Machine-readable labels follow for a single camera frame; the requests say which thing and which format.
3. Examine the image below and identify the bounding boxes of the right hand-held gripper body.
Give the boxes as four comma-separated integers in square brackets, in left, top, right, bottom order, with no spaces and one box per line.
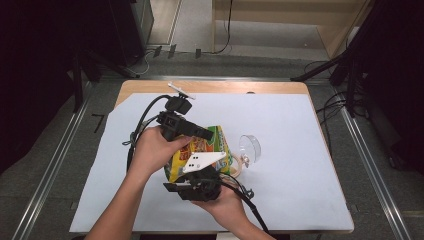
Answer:
[177,151,227,203]

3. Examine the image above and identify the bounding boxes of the wooden shelf unit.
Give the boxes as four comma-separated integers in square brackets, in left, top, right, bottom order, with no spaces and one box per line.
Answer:
[211,0,379,60]

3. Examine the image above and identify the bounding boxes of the black metal stand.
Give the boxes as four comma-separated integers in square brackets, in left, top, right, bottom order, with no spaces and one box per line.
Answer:
[70,48,135,114]

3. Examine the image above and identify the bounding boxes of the black hanging cable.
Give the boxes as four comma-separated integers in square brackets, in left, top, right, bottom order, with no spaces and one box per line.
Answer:
[203,0,234,56]

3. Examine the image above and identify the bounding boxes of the black tripod stand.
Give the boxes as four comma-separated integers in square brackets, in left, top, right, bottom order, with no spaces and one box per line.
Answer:
[289,0,378,118]

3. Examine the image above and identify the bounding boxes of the white paper sheet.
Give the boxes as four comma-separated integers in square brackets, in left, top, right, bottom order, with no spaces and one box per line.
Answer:
[69,92,355,234]

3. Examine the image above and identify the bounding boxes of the black cabinet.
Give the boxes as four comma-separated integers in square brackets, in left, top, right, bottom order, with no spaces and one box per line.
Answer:
[108,0,155,67]

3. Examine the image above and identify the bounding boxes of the white floor cable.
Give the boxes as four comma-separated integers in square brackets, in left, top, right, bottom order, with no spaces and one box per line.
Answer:
[127,49,156,76]

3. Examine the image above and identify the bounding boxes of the white paper at table edge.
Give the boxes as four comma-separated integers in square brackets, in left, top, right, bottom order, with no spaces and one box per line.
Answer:
[215,232,242,240]

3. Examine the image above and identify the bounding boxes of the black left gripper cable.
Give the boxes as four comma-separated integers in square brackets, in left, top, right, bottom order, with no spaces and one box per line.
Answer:
[121,93,173,173]

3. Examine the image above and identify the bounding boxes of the black floor cables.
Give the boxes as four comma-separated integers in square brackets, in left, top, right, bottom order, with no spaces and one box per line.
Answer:
[303,59,351,158]

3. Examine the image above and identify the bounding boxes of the clear jar with beige rim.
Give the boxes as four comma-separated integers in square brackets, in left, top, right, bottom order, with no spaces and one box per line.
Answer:
[227,133,262,179]

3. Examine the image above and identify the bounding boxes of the dark curtain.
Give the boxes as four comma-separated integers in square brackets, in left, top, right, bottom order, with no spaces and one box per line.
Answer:
[361,0,424,174]
[0,0,114,176]

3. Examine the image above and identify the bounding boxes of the person's left hand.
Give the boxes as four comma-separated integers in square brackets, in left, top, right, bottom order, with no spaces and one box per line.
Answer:
[127,125,193,184]

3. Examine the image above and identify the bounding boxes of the person's right hand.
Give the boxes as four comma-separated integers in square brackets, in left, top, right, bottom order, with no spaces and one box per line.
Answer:
[192,184,252,232]

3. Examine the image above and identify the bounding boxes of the yellow green checked spout pouch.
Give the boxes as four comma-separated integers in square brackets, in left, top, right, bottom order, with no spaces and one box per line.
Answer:
[164,125,235,184]

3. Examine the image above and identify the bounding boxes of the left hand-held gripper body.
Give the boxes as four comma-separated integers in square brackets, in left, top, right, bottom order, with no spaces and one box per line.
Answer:
[156,81,196,142]

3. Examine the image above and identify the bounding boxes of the metal floor rail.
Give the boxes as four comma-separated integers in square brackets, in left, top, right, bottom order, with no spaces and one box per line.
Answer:
[12,96,92,240]
[339,105,413,240]

